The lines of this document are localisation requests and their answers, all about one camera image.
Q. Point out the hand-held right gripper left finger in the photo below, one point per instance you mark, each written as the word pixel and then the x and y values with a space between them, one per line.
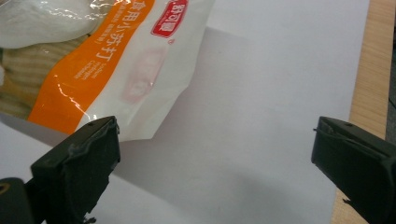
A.
pixel 77 168

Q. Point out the white paper sheet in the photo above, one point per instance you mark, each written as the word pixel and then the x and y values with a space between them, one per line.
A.
pixel 249 124

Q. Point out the white and orange powder bag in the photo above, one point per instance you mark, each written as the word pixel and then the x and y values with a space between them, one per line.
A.
pixel 102 62

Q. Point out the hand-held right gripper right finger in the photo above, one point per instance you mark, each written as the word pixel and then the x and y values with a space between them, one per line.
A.
pixel 358 168

